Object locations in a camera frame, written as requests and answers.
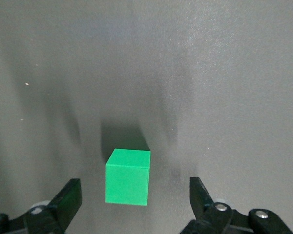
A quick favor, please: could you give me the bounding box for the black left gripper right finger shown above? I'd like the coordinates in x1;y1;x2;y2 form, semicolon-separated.
185;176;293;234

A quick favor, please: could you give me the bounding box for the dark grey table mat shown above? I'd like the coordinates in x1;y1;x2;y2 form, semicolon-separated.
0;0;293;234

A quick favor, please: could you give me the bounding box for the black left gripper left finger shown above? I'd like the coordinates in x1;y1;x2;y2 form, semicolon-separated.
0;178;83;234

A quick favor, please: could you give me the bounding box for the small green cube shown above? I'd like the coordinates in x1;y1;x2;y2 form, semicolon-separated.
105;148;151;207

